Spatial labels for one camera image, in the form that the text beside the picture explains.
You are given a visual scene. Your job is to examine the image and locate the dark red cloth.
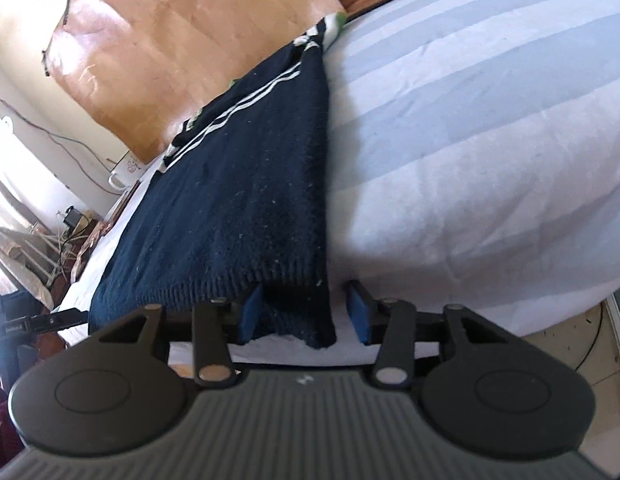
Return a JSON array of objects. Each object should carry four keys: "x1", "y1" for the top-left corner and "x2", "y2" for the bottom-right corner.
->
[{"x1": 0, "y1": 385, "x2": 25, "y2": 461}]

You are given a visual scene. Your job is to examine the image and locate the grey wall cable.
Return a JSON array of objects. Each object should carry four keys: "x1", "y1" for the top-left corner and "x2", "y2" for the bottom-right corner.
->
[{"x1": 0, "y1": 92, "x2": 120, "y2": 196}]

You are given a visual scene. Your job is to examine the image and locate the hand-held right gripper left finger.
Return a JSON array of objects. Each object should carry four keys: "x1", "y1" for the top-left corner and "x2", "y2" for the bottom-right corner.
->
[{"x1": 97, "y1": 285, "x2": 265, "y2": 390}]

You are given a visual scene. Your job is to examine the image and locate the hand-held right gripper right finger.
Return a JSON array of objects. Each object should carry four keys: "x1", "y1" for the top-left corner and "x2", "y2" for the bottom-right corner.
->
[{"x1": 344, "y1": 280, "x2": 521, "y2": 390}]

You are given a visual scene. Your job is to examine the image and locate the white enamel mug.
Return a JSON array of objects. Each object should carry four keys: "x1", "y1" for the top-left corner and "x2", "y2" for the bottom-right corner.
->
[{"x1": 108, "y1": 152, "x2": 145, "y2": 196}]

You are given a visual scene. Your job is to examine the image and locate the brown wooden tray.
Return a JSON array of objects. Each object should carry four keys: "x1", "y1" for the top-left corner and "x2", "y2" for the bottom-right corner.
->
[{"x1": 102, "y1": 182, "x2": 141, "y2": 233}]

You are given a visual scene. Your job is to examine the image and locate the wood pattern vinyl sheet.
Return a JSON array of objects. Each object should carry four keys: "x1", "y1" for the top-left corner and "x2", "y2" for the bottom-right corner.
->
[{"x1": 42, "y1": 0, "x2": 348, "y2": 163}]

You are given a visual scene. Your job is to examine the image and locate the navy green white knit sweater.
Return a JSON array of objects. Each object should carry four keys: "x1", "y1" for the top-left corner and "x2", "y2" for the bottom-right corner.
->
[{"x1": 88, "y1": 12, "x2": 348, "y2": 350}]

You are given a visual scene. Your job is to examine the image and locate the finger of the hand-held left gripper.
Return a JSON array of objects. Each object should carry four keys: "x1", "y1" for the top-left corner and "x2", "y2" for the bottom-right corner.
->
[{"x1": 27, "y1": 307, "x2": 90, "y2": 333}]

